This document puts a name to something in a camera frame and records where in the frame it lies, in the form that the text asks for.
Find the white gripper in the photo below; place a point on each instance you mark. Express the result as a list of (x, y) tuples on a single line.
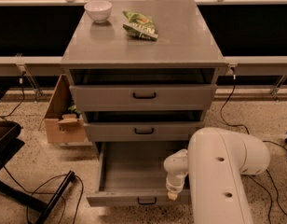
[(173, 187)]

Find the grey bottom drawer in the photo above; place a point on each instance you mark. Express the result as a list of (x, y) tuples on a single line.
[(132, 173)]

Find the grey drawer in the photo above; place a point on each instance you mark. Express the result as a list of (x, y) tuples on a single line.
[(142, 97), (141, 131), (132, 173)]

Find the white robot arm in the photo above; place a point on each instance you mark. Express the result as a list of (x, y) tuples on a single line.
[(214, 163)]

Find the grey middle drawer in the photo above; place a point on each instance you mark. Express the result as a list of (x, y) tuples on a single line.
[(141, 131)]

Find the grey top drawer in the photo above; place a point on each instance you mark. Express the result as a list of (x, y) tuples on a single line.
[(142, 97)]

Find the grey drawer cabinet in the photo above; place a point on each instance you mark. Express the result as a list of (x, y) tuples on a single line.
[(105, 54)]

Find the cardboard box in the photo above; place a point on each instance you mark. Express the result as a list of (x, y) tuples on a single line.
[(62, 124)]

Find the green chip bag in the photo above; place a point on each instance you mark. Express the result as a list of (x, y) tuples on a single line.
[(140, 26)]

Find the black chair base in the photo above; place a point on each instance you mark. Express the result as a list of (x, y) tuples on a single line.
[(37, 165)]

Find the white bowl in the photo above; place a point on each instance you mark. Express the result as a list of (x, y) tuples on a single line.
[(98, 10)]

